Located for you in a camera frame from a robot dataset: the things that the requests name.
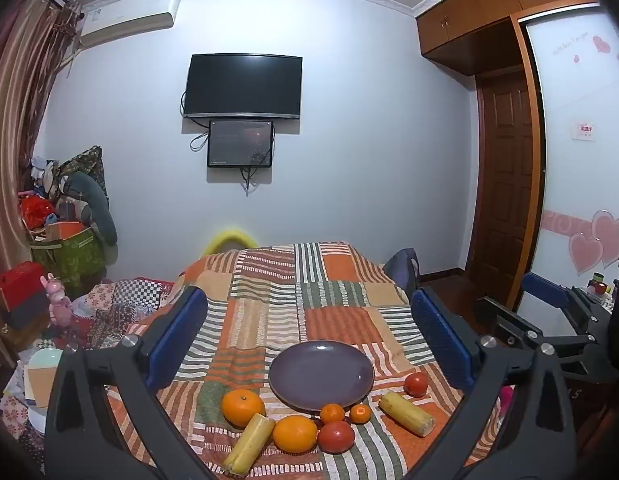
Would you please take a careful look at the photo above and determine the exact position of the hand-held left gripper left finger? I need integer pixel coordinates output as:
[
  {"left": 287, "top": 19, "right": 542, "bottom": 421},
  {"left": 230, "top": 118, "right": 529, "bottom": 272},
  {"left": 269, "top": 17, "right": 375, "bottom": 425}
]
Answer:
[{"left": 44, "top": 285, "right": 215, "bottom": 480}]

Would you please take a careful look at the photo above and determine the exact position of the wooden overhead cabinet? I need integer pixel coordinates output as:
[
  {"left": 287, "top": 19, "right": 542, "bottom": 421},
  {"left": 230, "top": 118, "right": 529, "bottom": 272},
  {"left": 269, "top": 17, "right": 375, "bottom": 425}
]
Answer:
[{"left": 416, "top": 0, "right": 597, "bottom": 77}]

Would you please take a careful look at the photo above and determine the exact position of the red box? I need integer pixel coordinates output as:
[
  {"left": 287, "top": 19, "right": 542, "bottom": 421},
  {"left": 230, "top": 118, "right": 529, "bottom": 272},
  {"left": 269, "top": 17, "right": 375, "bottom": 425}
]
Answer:
[{"left": 0, "top": 261, "right": 50, "bottom": 331}]

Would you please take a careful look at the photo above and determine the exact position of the small black monitor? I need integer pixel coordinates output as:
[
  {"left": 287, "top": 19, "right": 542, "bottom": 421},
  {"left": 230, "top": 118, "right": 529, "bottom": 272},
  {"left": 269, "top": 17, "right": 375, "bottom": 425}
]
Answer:
[{"left": 207, "top": 120, "right": 275, "bottom": 168}]

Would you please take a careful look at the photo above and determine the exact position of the striped brown curtain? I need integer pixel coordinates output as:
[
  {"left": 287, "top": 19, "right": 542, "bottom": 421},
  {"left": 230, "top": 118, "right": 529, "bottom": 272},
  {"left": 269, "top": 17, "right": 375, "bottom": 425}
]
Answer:
[{"left": 0, "top": 0, "right": 82, "bottom": 311}]

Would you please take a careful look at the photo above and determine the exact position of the yellow curved cushion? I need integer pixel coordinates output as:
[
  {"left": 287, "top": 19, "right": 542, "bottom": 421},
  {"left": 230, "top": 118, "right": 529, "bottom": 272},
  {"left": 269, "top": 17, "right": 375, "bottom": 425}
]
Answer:
[{"left": 204, "top": 230, "right": 257, "bottom": 256}]

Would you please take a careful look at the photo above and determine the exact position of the grey long plush pillow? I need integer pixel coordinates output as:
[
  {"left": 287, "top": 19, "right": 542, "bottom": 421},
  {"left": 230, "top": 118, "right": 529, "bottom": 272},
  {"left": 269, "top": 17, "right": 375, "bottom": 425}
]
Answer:
[{"left": 64, "top": 170, "right": 119, "bottom": 246}]

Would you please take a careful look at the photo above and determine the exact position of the wall-mounted black television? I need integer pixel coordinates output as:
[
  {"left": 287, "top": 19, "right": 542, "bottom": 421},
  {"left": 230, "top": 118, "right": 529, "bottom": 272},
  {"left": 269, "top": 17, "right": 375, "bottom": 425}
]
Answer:
[{"left": 182, "top": 53, "right": 303, "bottom": 121}]

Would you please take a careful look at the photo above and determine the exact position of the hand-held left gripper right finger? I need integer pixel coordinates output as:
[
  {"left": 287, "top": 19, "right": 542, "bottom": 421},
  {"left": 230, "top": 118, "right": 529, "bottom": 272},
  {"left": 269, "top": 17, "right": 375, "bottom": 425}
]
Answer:
[{"left": 404, "top": 287, "right": 577, "bottom": 480}]

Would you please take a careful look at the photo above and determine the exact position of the pink plush toy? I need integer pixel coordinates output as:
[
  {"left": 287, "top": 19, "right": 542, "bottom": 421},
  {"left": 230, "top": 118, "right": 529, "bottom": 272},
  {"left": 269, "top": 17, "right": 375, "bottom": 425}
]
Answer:
[{"left": 43, "top": 272, "right": 72, "bottom": 326}]

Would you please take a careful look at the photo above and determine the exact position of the white air conditioner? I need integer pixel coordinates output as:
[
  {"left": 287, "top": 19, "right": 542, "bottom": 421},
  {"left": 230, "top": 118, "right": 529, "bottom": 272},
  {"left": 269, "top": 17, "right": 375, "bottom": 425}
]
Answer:
[{"left": 78, "top": 0, "right": 182, "bottom": 47}]

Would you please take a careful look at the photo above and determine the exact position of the green storage bag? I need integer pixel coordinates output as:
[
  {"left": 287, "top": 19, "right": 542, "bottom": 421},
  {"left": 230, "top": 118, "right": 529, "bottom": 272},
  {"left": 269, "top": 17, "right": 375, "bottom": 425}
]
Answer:
[{"left": 32, "top": 222, "right": 107, "bottom": 281}]

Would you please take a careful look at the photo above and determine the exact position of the red plastic bag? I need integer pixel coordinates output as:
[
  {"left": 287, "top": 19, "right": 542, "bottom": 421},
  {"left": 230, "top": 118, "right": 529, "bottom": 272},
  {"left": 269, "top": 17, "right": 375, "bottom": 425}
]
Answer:
[{"left": 19, "top": 192, "right": 57, "bottom": 231}]

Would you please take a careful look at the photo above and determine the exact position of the large orange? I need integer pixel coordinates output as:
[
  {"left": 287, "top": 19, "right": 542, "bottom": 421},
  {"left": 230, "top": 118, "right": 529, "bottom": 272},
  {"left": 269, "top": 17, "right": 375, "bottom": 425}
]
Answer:
[
  {"left": 272, "top": 415, "right": 319, "bottom": 456},
  {"left": 220, "top": 389, "right": 266, "bottom": 429}
]

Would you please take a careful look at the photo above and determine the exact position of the striped patchwork blanket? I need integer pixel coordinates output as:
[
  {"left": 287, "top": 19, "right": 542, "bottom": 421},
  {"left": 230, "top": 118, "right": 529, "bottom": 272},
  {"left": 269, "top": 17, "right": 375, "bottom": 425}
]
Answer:
[{"left": 106, "top": 241, "right": 505, "bottom": 480}]

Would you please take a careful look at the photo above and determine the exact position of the small red tomato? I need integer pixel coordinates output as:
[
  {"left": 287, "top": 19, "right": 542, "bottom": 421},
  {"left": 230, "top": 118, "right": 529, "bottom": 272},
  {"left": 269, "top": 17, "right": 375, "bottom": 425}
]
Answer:
[{"left": 403, "top": 371, "right": 429, "bottom": 398}]

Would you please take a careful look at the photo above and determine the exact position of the blue chair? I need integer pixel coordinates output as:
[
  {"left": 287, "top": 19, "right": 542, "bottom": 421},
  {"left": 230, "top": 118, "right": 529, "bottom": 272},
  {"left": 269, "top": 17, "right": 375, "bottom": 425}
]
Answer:
[{"left": 383, "top": 248, "right": 421, "bottom": 306}]

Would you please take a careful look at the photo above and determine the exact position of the purple ceramic plate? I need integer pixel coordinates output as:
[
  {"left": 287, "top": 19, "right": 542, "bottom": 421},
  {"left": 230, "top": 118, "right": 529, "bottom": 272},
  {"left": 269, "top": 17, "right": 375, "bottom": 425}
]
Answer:
[{"left": 268, "top": 340, "right": 376, "bottom": 414}]

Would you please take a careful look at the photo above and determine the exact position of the black monitor cable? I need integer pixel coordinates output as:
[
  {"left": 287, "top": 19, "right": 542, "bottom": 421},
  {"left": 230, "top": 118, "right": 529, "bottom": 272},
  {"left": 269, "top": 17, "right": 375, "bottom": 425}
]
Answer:
[{"left": 239, "top": 165, "right": 262, "bottom": 197}]

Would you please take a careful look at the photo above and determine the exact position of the big red tomato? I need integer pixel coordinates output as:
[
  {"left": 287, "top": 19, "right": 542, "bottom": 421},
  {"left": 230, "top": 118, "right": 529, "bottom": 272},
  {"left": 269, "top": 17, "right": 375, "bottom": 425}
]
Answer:
[{"left": 317, "top": 420, "right": 355, "bottom": 454}]

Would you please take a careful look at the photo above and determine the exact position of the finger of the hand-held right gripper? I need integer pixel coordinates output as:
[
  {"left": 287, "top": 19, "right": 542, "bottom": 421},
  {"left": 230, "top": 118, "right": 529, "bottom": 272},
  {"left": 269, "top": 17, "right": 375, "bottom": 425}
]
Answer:
[
  {"left": 475, "top": 296, "right": 619, "bottom": 411},
  {"left": 521, "top": 272, "right": 613, "bottom": 333}
]

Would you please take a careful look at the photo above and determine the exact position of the brown wooden door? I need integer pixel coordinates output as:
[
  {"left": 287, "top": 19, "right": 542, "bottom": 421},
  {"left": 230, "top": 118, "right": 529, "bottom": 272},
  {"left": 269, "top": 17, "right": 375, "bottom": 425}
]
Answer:
[{"left": 477, "top": 70, "right": 535, "bottom": 311}]

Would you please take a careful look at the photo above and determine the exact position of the checkered floral quilt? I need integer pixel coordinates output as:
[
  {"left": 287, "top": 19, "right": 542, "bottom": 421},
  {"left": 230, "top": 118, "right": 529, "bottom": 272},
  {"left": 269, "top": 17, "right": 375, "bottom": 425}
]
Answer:
[{"left": 4, "top": 277, "right": 190, "bottom": 461}]

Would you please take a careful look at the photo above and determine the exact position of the white heart-print sliding door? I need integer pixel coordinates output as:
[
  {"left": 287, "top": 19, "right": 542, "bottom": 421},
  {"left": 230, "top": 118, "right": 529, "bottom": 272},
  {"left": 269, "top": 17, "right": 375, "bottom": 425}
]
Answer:
[{"left": 518, "top": 2, "right": 619, "bottom": 341}]

